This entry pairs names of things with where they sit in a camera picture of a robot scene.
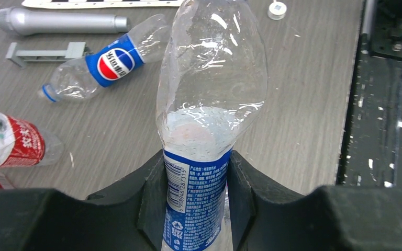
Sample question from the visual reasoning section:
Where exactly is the blue label clear bottle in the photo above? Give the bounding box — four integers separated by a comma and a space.
156, 1, 268, 250

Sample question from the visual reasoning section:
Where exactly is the silver microphone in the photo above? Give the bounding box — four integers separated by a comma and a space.
0, 7, 131, 36

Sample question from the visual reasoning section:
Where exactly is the red cap clear bottle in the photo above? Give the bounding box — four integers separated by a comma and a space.
0, 112, 64, 168

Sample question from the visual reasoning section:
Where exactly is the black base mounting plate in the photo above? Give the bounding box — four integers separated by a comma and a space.
336, 1, 402, 188

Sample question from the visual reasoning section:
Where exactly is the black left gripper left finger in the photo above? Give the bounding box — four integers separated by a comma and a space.
0, 151, 167, 250

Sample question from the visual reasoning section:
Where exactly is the white bottle cap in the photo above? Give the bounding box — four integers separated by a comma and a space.
267, 1, 287, 20

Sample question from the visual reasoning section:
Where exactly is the Pepsi label clear bottle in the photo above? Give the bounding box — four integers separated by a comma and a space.
37, 14, 171, 102

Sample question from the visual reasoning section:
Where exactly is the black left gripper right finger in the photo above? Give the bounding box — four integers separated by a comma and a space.
228, 151, 402, 250

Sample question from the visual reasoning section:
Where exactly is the black white chessboard mat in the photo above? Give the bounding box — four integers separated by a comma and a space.
22, 0, 183, 9

